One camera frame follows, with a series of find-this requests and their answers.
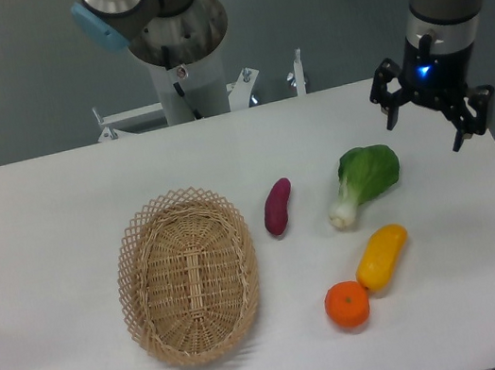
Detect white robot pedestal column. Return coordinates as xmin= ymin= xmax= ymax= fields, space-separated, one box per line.
xmin=147 ymin=52 xmax=230 ymax=126

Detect white metal mounting frame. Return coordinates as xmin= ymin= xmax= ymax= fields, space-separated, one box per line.
xmin=93 ymin=48 xmax=310 ymax=143

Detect woven wicker basket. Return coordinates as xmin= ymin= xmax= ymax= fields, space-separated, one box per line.
xmin=117 ymin=187 xmax=260 ymax=367

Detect purple sweet potato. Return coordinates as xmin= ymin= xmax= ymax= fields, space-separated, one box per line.
xmin=264 ymin=177 xmax=292 ymax=237

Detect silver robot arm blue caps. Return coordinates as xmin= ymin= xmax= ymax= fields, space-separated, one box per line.
xmin=71 ymin=0 xmax=494 ymax=146

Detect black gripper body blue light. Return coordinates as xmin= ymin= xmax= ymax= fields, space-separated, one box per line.
xmin=399 ymin=35 xmax=474 ymax=109

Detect green bok choy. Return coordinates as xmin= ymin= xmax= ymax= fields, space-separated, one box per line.
xmin=329 ymin=144 xmax=401 ymax=229

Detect orange tangerine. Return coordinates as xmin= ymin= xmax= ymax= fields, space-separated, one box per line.
xmin=324 ymin=280 xmax=370 ymax=329

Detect yellow mango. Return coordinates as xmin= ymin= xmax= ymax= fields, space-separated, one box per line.
xmin=355 ymin=224 xmax=408 ymax=293

